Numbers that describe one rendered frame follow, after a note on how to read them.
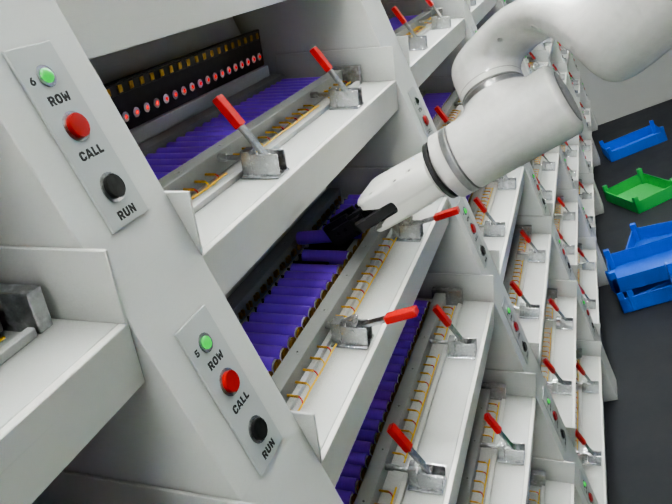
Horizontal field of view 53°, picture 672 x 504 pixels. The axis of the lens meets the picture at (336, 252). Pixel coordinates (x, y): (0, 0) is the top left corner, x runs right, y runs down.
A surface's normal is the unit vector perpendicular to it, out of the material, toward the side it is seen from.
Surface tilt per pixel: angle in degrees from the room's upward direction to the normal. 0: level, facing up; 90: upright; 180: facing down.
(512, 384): 90
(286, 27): 90
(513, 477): 20
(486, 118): 48
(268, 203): 110
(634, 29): 102
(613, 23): 79
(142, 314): 90
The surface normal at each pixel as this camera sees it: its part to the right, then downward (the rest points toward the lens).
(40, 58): 0.84, -0.28
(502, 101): -0.63, -0.31
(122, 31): 0.94, 0.04
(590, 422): -0.11, -0.90
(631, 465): -0.43, -0.86
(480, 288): -0.31, 0.44
